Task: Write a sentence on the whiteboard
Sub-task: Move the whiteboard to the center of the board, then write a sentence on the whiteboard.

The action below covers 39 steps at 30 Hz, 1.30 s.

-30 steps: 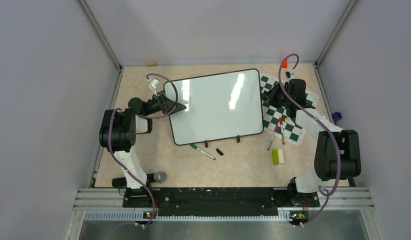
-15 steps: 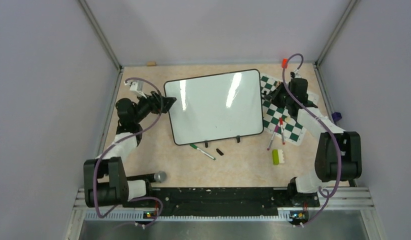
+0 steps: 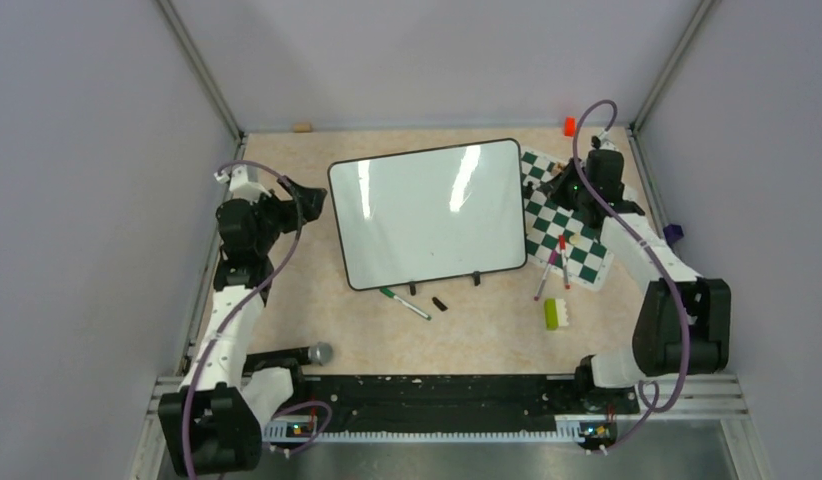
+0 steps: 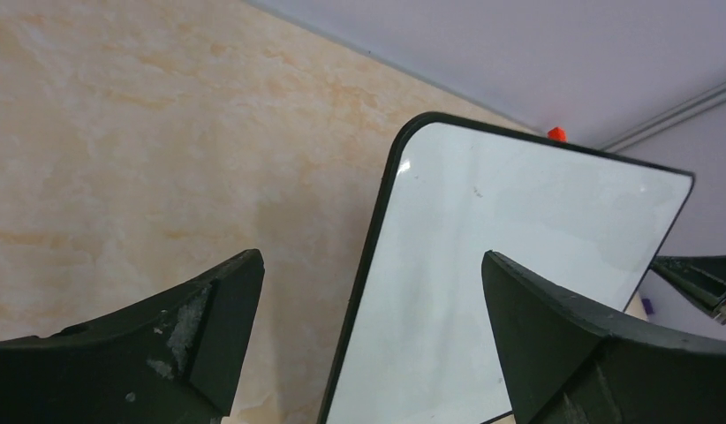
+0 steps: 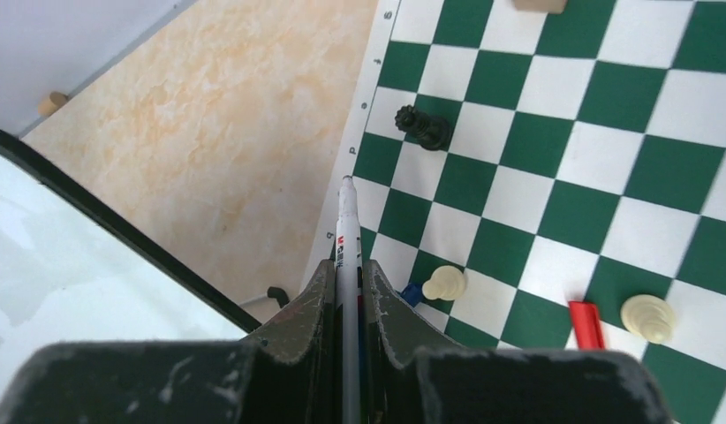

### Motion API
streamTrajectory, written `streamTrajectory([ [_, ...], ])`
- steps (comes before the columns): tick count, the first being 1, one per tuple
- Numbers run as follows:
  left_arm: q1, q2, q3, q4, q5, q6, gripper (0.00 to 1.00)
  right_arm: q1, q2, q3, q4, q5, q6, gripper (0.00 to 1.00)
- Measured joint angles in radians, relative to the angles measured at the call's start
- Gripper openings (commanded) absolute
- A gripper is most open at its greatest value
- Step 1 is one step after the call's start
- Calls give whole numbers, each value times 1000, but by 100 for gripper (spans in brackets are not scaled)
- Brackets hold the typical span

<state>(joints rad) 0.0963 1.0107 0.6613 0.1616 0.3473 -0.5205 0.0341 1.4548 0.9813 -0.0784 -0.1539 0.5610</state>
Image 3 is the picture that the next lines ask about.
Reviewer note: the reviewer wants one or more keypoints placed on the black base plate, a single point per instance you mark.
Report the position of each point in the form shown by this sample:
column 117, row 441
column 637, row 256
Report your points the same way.
column 461, row 404

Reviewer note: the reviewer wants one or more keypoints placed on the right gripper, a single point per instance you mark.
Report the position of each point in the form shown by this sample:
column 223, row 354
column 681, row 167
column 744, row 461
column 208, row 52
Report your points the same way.
column 558, row 190

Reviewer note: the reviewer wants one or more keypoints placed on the black marker cap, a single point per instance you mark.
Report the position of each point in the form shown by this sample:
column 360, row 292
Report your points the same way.
column 439, row 304

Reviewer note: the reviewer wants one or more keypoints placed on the green lego brick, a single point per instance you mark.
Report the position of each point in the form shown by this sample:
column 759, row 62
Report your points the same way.
column 551, row 314

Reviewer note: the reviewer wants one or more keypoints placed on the purple block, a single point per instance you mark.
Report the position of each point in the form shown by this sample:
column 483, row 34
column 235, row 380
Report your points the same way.
column 673, row 233

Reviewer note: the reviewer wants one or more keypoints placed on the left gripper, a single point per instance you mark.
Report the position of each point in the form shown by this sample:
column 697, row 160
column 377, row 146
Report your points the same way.
column 311, row 203

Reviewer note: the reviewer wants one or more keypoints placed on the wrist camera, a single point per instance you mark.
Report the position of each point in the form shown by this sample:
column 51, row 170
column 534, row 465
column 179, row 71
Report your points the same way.
column 602, row 142
column 242, row 182

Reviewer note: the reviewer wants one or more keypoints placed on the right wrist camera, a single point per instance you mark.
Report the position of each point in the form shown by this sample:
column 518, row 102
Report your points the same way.
column 602, row 142

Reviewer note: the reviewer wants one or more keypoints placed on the green cap marker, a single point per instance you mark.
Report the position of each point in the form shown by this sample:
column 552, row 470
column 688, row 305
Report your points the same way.
column 390, row 294

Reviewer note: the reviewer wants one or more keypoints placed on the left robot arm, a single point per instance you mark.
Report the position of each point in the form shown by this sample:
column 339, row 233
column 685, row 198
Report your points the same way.
column 208, row 424

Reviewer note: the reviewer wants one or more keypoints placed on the red cap marker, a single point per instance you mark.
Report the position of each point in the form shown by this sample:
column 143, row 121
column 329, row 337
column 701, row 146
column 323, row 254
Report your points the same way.
column 562, row 249

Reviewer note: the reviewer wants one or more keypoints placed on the cork stopper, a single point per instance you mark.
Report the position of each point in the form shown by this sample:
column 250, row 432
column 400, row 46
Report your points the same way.
column 302, row 127

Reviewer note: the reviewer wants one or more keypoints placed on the microphone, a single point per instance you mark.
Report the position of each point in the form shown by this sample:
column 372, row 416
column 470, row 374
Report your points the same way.
column 320, row 353

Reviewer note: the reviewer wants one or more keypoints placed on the orange block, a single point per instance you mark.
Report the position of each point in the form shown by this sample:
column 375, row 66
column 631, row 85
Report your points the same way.
column 569, row 127

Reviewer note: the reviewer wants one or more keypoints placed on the slotted cable duct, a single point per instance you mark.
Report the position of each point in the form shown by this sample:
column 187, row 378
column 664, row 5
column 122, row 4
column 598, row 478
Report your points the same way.
column 569, row 432

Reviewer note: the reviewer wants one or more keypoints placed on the white whiteboard black frame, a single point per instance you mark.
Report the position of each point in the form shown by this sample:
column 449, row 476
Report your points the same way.
column 429, row 215

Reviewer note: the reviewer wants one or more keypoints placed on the green white chess mat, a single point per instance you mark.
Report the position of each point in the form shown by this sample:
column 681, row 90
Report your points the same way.
column 589, row 261

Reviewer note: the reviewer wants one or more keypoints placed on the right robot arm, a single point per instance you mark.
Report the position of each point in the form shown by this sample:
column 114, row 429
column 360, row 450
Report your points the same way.
column 684, row 320

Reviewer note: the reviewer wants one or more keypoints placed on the white lego brick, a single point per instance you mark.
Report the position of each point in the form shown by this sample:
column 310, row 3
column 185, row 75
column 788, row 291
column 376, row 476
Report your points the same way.
column 562, row 312

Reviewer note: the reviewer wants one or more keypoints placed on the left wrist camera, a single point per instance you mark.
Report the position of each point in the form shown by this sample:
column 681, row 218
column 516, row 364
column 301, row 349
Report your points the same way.
column 242, row 182

